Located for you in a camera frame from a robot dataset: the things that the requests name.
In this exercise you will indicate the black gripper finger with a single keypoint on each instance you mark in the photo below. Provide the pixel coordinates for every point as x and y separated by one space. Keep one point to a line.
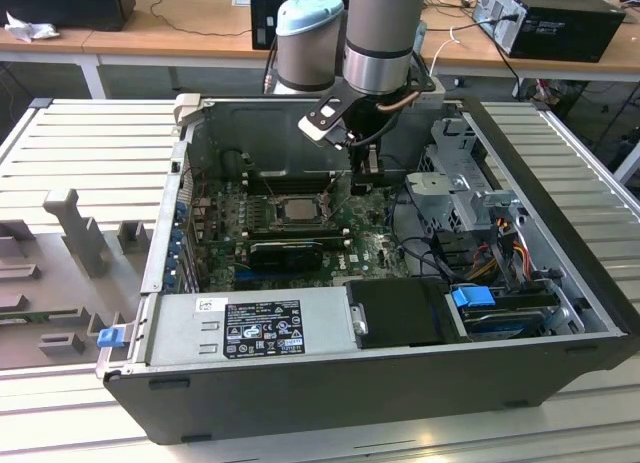
360 178
378 180

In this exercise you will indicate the silver CPU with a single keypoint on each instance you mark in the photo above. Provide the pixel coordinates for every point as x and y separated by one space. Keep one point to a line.
302 210

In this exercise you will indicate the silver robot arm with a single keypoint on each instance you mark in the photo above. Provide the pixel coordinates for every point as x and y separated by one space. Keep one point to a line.
380 33

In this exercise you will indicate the black RAM slot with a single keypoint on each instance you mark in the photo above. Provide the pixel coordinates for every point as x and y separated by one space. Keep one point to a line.
295 178
335 240
295 182
330 233
295 187
295 191

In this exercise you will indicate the CPU socket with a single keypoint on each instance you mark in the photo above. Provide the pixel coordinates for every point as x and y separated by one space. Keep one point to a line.
276 224

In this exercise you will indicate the blue expansion slot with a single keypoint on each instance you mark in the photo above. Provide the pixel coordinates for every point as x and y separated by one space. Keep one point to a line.
245 278

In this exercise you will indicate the green motherboard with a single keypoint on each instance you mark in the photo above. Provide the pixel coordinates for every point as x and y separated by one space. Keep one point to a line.
370 233

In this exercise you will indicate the silver drive cage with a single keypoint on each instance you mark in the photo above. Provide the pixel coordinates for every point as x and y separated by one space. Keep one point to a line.
450 203

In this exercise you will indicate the pale blue teach pendant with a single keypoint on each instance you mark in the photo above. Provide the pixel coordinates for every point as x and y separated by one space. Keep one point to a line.
421 38

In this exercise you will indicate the black graphics card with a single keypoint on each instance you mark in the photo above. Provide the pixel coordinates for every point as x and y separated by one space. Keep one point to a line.
285 257

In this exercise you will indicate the wooden desk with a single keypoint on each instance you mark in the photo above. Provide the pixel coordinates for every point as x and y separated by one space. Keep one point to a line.
50 45
200 38
465 53

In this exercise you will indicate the black plastic shroud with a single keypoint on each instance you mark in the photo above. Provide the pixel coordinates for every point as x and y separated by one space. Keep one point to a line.
400 313

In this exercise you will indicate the small black computer tower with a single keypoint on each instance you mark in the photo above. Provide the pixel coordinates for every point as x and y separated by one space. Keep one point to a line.
260 13

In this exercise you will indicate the blue disk carrier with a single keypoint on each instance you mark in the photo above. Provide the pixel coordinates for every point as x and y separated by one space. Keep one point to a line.
470 300

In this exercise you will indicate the grey case release latch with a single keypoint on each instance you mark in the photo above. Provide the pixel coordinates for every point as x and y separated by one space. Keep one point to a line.
187 108

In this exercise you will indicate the hard disk drive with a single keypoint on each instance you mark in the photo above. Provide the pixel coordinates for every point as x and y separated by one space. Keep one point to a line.
500 323

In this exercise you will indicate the black PC case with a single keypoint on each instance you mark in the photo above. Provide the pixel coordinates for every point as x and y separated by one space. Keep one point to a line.
350 398

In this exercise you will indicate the black desktop computer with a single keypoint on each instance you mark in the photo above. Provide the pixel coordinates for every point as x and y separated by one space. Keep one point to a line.
565 28

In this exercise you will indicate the silver power supply unit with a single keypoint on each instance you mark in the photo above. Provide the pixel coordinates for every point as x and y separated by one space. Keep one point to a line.
175 333

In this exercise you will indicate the blue case latch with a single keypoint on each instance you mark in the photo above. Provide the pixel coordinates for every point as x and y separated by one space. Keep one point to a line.
110 338

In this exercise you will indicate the grey parts rack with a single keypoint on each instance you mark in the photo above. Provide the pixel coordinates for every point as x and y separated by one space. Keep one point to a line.
60 283

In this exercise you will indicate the black box on desk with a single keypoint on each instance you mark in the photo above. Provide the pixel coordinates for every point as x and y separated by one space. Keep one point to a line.
65 3

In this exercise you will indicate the crumpled white paper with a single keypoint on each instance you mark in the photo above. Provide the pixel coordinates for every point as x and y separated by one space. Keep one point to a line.
30 30

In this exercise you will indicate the green RAM stick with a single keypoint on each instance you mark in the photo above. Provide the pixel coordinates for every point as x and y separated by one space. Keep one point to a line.
12 319

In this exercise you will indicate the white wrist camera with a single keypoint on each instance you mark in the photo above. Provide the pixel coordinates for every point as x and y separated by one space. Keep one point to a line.
315 125

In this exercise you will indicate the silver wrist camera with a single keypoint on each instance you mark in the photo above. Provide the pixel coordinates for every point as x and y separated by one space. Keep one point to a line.
431 95

